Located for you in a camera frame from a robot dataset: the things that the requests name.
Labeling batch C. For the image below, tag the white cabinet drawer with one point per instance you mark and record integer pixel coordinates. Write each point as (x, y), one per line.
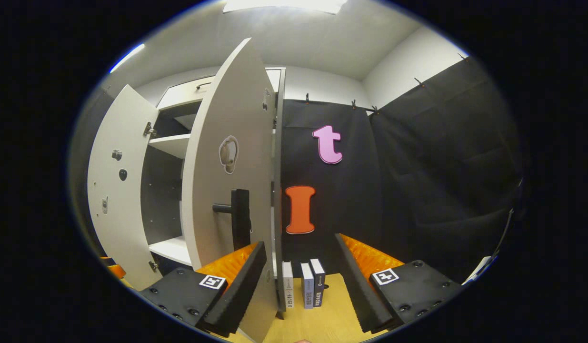
(179, 95)

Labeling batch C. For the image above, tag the ceiling light panel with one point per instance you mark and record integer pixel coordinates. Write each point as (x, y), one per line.
(127, 58)
(284, 5)

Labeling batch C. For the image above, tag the dark purple book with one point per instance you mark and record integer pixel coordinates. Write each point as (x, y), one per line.
(318, 283)

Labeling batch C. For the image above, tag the white cabinet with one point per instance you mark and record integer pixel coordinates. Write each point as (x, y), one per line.
(163, 200)

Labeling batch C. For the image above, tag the white cabinet shelf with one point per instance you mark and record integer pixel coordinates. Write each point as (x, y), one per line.
(172, 144)
(174, 250)

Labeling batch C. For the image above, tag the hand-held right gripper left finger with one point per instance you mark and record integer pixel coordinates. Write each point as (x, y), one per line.
(241, 286)

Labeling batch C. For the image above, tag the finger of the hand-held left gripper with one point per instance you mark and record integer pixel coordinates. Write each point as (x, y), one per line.
(116, 270)

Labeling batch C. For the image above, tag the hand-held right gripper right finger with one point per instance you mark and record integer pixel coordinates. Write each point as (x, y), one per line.
(358, 290)

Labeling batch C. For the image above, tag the white book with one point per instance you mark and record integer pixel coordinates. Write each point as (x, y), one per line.
(287, 286)

